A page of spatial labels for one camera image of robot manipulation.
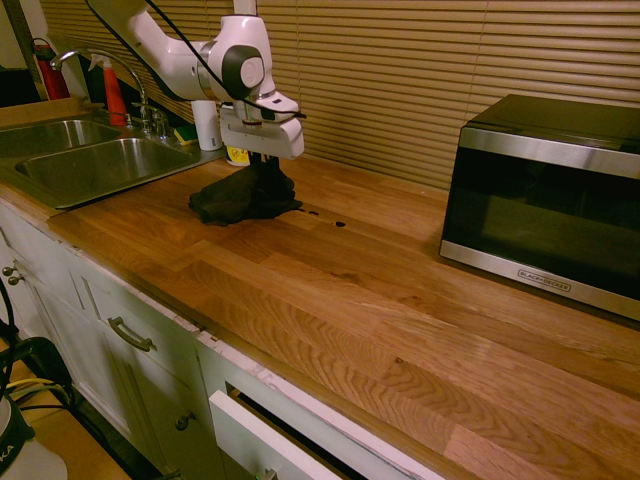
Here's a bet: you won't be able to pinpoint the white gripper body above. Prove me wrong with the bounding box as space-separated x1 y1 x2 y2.
219 106 306 161

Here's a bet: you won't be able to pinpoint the dark brown cloth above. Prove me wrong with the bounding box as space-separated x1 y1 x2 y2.
188 162 305 229

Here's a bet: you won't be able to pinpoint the white yellow labelled container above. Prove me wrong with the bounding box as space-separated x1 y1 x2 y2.
224 144 252 168

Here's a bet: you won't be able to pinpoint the white cup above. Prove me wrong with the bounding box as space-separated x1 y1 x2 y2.
192 99 224 152

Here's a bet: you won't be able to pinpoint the yellow green sponge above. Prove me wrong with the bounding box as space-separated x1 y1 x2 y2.
172 124 199 147

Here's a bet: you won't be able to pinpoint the chrome gooseneck faucet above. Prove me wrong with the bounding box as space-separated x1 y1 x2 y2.
49 48 170 140

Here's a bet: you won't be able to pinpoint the orange spray bottle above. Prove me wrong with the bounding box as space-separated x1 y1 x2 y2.
87 52 129 127

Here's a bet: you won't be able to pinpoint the stainless steel double sink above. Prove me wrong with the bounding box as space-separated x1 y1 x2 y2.
0 110 226 210

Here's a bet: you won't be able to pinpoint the beige window blinds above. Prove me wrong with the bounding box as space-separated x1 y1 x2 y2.
39 0 640 194

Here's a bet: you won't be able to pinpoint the red fire extinguisher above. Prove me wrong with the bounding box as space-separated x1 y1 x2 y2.
30 38 72 102

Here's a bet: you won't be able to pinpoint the white kitchen cabinet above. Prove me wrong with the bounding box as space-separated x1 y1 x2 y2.
0 197 431 480

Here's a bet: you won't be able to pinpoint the black steel microwave oven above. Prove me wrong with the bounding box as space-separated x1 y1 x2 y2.
438 93 640 322

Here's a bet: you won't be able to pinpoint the white open drawer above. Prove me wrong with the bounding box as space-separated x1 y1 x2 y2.
208 388 361 480

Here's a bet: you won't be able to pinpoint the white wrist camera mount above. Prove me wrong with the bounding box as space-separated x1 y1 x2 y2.
247 91 301 122

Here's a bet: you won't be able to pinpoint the metal bar cabinet handle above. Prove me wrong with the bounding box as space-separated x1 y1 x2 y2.
107 316 158 353

